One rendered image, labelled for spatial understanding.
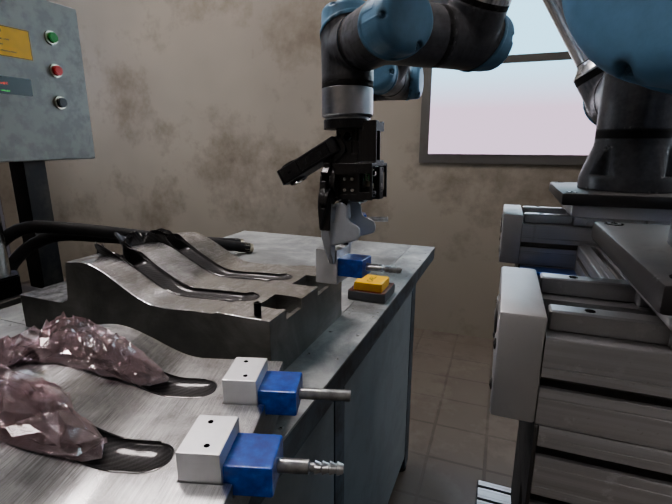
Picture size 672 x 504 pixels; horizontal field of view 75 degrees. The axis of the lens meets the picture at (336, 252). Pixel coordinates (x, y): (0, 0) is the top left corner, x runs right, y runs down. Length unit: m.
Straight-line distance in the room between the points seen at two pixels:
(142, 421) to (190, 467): 0.11
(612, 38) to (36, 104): 1.30
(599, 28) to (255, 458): 0.37
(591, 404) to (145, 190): 3.35
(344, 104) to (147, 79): 2.89
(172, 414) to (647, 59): 0.46
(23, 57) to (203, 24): 1.92
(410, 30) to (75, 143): 1.10
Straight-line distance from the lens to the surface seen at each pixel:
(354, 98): 0.64
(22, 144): 1.37
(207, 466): 0.39
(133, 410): 0.50
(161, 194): 3.44
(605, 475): 0.42
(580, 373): 0.38
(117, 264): 0.78
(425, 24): 0.57
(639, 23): 0.28
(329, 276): 0.68
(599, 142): 0.89
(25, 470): 0.44
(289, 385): 0.48
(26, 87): 1.40
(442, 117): 2.53
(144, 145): 3.49
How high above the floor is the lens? 1.12
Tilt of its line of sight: 14 degrees down
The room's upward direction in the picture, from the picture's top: straight up
